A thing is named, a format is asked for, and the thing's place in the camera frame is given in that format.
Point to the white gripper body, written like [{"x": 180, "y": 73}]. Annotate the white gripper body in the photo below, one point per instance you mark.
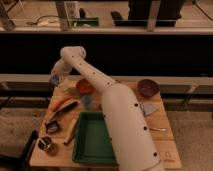
[{"x": 61, "y": 70}]

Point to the blue sponge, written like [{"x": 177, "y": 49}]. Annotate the blue sponge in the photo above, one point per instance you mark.
[{"x": 54, "y": 80}]

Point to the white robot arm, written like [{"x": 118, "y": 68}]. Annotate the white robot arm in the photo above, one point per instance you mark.
[{"x": 131, "y": 139}]

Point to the metal cup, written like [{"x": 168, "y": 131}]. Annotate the metal cup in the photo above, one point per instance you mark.
[{"x": 45, "y": 144}]

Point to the red bowl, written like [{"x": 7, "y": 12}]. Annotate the red bowl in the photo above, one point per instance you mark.
[{"x": 84, "y": 87}]

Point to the green plastic tray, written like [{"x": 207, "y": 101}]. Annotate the green plastic tray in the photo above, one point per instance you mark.
[{"x": 92, "y": 142}]

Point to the dark brown bowl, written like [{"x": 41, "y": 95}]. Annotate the dark brown bowl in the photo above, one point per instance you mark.
[{"x": 147, "y": 88}]

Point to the grey cloth piece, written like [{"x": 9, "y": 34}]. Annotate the grey cloth piece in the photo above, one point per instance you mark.
[{"x": 148, "y": 109}]

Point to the black stand left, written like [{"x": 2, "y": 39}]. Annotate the black stand left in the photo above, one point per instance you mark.
[{"x": 16, "y": 163}]

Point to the metal spoon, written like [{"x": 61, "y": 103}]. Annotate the metal spoon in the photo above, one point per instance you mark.
[{"x": 158, "y": 129}]

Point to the black handled brush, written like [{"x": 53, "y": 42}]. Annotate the black handled brush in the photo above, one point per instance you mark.
[{"x": 64, "y": 110}]

